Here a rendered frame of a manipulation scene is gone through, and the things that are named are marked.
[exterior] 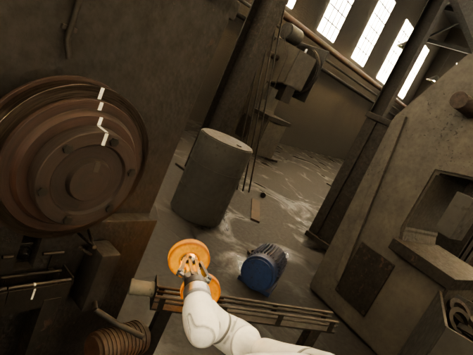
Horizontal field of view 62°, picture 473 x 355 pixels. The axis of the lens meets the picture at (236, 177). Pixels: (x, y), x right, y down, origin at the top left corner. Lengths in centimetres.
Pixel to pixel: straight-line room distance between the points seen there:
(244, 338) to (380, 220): 238
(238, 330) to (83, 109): 76
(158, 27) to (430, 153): 250
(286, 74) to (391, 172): 570
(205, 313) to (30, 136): 65
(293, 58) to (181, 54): 751
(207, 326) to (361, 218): 252
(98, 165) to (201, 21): 64
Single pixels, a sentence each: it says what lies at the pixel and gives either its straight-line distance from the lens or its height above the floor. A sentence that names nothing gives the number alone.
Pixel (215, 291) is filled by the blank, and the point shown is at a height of 74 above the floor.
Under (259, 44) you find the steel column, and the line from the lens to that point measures 534.
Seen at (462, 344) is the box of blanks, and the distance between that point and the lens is 266.
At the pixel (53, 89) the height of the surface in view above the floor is 131.
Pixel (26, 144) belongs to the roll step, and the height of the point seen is 117.
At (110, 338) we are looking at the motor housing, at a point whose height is 53.
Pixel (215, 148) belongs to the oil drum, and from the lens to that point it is 378.
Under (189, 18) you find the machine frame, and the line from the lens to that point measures 141.
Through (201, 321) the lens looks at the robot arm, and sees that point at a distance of 116.
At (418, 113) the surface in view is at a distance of 349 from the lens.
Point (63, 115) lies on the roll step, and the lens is 107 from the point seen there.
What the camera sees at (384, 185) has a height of 119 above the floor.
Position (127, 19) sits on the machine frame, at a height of 154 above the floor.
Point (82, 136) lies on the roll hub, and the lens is 104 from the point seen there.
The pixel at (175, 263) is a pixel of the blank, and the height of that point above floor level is 81.
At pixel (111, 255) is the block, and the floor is 80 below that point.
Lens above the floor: 153
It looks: 14 degrees down
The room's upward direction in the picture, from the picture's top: 25 degrees clockwise
